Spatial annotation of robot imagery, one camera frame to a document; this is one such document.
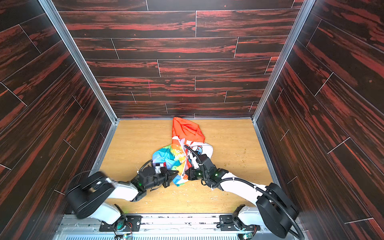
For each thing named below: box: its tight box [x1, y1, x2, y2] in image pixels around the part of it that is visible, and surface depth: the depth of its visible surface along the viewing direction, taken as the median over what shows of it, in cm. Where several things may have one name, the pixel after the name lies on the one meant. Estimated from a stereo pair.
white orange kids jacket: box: [152, 117, 214, 187], surface depth 98 cm
